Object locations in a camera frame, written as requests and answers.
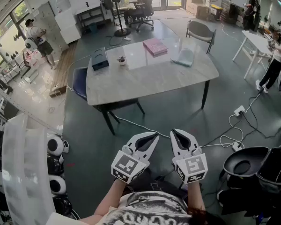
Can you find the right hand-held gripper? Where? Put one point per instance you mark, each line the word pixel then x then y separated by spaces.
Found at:
pixel 192 167

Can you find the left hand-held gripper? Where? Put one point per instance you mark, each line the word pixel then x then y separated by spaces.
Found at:
pixel 126 165

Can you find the light green cloth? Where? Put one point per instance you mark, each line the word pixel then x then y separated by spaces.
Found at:
pixel 183 56

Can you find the person's right forearm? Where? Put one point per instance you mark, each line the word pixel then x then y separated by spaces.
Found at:
pixel 196 196

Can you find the person's left forearm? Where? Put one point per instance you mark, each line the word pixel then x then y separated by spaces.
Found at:
pixel 105 200

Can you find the person's black trousers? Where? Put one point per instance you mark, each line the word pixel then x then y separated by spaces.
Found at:
pixel 154 184

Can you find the white power strip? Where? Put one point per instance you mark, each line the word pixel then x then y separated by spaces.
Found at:
pixel 127 39
pixel 237 146
pixel 239 110

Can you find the person's printed grey shirt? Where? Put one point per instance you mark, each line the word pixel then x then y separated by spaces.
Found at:
pixel 142 210

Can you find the black open backpack shell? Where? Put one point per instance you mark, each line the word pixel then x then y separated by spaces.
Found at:
pixel 248 163

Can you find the dark blue chair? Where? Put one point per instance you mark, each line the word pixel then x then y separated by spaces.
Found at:
pixel 80 83

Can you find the dark blue tissue box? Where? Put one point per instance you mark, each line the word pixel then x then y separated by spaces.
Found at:
pixel 99 58

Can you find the pink book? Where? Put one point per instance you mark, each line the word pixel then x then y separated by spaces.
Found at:
pixel 154 46

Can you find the black bag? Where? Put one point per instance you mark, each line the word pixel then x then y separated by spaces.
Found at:
pixel 275 167

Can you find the wooden pallet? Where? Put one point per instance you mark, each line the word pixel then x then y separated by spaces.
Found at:
pixel 63 71

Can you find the black standing fan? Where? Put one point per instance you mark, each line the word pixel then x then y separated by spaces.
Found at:
pixel 122 32

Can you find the beige chair with black legs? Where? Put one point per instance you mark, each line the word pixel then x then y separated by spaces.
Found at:
pixel 200 30

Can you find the translucent white plastic strip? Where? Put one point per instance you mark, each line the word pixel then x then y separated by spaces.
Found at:
pixel 25 167

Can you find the white table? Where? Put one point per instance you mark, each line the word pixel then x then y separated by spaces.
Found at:
pixel 255 41

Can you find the teal bin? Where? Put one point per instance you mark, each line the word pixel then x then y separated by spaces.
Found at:
pixel 93 28

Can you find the black office chair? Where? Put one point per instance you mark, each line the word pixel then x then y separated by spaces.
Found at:
pixel 142 10

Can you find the cardboard box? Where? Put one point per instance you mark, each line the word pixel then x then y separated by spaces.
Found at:
pixel 200 9

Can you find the black bin with yellow lid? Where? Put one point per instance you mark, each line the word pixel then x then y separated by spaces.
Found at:
pixel 216 12

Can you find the white cabinet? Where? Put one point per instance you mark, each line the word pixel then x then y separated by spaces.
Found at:
pixel 68 27

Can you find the black shelf desk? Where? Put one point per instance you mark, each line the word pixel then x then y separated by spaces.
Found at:
pixel 89 14

